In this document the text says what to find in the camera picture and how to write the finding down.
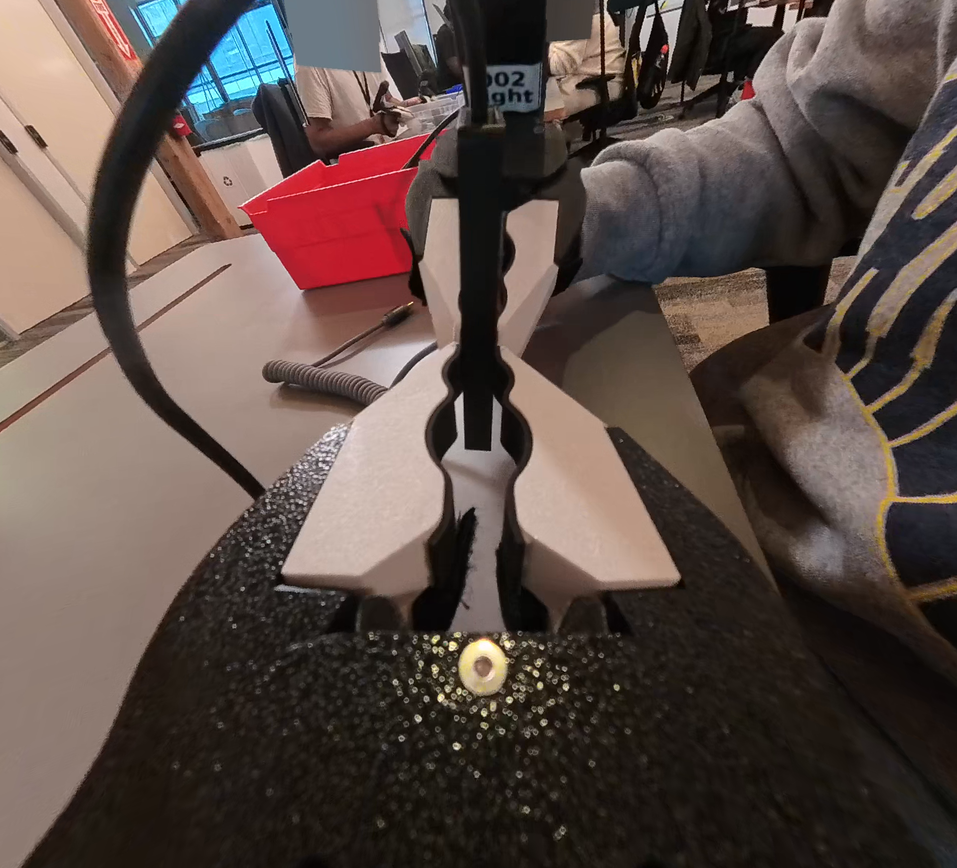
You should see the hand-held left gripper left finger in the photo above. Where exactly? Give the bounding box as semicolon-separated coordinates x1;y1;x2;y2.
280;345;465;598

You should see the wooden post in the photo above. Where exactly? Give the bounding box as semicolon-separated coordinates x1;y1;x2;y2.
7;0;244;241

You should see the red plastic bin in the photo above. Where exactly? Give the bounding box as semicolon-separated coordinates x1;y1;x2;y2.
239;131;442;292

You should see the white waste bin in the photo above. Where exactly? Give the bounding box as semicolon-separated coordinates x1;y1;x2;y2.
196;134;285;229

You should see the large paned window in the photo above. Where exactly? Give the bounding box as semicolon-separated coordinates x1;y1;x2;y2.
112;0;300;129

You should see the grey coiled cable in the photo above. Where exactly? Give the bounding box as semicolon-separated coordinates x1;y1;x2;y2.
262;301;442;407

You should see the clear plastic container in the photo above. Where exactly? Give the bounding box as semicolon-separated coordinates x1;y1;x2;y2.
400;94;465;129

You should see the person's grey printed sweatshirt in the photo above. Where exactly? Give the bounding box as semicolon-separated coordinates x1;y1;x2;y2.
736;60;957;682

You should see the red wall sign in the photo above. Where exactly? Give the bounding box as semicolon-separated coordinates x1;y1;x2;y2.
86;0;142;61

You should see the black office chair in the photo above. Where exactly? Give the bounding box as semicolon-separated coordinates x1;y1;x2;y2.
250;79;319;177
568;71;644;144

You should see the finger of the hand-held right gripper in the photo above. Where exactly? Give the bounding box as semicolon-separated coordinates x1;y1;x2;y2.
417;197;463;346
495;197;560;356

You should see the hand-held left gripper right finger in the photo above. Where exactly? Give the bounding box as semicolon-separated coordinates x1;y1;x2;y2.
497;347;683;596

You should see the black hanging bag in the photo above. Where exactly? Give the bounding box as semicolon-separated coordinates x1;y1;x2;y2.
636;0;671;110

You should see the person's right forearm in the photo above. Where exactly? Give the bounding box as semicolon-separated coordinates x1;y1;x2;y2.
579;0;957;286

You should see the black hanging jacket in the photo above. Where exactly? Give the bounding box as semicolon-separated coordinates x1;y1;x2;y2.
665;0;715;91

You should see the black usb cable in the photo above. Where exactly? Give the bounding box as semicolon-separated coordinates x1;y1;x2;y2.
86;0;490;503

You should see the thin black cable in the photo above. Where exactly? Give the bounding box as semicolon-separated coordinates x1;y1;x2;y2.
404;109;461;170

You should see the beige double door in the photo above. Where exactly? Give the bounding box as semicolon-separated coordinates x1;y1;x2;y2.
0;0;199;342

